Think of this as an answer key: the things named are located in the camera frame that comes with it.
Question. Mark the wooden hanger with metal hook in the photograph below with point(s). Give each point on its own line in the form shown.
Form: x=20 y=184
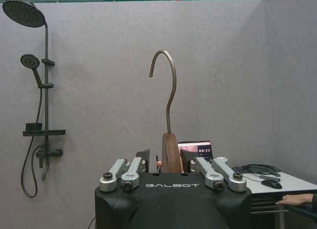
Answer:
x=170 y=154

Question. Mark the black shower shelf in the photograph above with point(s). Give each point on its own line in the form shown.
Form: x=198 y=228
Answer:
x=44 y=132

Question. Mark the black computer mouse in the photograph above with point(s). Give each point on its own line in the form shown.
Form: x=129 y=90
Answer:
x=272 y=183

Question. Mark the white desk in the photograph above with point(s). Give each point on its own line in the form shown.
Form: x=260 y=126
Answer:
x=292 y=182

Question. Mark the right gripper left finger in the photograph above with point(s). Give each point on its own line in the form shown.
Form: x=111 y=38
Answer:
x=130 y=171

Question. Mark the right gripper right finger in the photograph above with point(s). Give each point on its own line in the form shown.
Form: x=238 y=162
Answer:
x=215 y=170

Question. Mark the open laptop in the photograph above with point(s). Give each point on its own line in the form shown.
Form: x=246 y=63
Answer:
x=195 y=148

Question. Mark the black shower riser pipe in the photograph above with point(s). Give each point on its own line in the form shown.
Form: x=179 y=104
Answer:
x=46 y=103

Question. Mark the black hand shower head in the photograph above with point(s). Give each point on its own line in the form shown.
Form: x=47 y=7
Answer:
x=30 y=60

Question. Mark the black round rain shower head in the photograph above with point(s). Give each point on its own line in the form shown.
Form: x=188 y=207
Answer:
x=23 y=13

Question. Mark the black shower mixer valve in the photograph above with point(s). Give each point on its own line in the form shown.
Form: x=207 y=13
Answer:
x=50 y=153

